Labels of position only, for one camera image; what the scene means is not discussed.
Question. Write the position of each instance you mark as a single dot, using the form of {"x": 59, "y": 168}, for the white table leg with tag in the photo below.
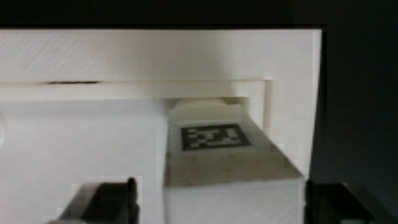
{"x": 232, "y": 182}

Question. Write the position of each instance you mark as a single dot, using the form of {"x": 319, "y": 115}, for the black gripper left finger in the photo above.
{"x": 104, "y": 205}

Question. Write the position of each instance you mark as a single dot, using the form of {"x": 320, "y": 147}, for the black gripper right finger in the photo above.
{"x": 342, "y": 204}

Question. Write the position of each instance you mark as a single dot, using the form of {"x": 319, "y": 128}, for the white L-shaped obstacle wall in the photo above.
{"x": 123, "y": 64}

